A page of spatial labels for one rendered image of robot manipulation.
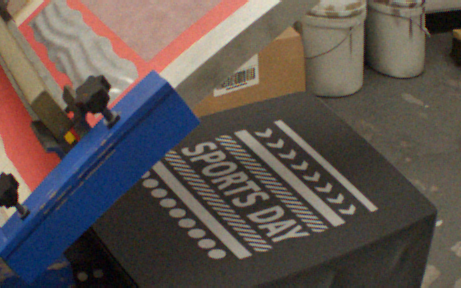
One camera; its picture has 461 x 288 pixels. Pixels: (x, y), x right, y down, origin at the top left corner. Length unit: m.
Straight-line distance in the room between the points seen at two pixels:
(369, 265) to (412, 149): 2.12
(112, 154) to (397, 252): 0.58
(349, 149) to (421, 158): 1.87
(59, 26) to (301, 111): 0.55
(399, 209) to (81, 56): 0.54
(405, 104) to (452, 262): 1.00
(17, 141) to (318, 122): 0.64
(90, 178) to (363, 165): 0.66
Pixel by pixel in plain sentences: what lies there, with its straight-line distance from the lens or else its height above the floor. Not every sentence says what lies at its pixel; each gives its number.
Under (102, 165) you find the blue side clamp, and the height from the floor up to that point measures 1.24.
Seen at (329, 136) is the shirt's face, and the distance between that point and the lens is 1.95.
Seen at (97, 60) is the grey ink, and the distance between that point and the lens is 1.50.
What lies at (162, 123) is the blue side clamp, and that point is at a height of 1.27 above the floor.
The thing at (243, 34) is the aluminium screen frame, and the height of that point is 1.35.
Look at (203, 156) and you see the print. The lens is 1.90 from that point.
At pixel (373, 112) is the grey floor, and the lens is 4.02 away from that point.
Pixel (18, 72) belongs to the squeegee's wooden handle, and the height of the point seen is 1.29.
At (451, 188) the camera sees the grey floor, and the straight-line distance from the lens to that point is 3.63.
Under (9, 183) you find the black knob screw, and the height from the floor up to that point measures 1.25.
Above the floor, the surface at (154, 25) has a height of 1.30.
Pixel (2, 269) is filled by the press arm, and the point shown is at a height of 0.92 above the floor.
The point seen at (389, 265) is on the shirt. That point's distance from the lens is 1.76.
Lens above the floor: 1.91
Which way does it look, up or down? 30 degrees down
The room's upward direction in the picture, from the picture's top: 1 degrees counter-clockwise
